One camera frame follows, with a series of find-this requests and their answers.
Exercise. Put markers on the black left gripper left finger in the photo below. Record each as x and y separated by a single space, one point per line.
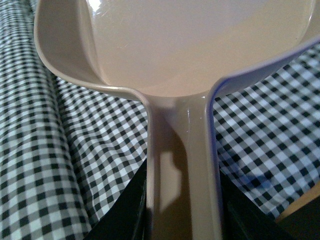
126 218

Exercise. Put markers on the wooden nightstand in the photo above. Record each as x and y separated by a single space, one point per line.
302 217

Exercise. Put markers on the beige plastic dustpan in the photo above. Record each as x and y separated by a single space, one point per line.
176 57

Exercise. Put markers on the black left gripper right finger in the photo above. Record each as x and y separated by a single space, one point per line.
243 220

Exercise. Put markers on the black white checkered bedsheet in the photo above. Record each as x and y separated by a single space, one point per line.
67 152

